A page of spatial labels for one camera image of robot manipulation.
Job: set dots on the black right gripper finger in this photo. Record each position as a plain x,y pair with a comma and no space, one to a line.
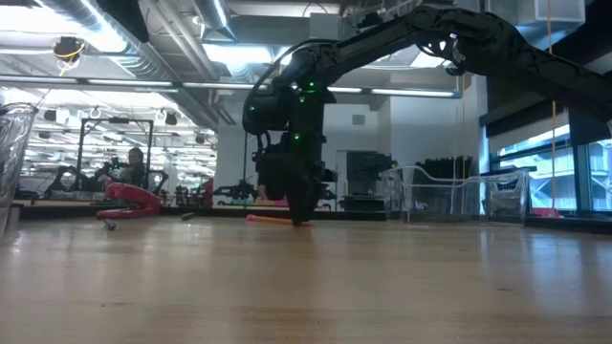
300,205

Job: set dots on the yellow pencil pink eraser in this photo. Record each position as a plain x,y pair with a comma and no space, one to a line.
270,220

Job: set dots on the clear plastic bin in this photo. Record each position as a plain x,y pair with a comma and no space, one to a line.
430,200
14,157

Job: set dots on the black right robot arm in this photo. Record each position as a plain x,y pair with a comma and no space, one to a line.
382,40

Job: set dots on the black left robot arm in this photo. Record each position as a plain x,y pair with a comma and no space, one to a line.
126,16

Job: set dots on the black background robot arm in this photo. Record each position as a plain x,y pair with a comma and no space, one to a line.
239,191

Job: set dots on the black cabinet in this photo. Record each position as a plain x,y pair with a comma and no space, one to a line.
368,167

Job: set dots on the long linear light fixture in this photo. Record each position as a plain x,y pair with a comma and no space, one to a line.
225,86

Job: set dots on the black pen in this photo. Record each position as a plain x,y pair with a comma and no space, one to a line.
188,216

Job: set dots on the black storage rack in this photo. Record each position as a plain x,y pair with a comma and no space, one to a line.
444,167

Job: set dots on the red stapler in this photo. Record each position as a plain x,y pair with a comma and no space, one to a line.
138,196

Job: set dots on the person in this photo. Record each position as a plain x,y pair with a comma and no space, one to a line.
135,172

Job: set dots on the small dark cylindrical item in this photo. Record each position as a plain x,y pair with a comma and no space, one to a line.
110,224

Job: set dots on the black ceiling-mounted device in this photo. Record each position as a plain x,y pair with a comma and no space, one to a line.
68,48

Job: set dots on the black background station frame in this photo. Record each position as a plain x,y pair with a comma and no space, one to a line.
246,167
117,120

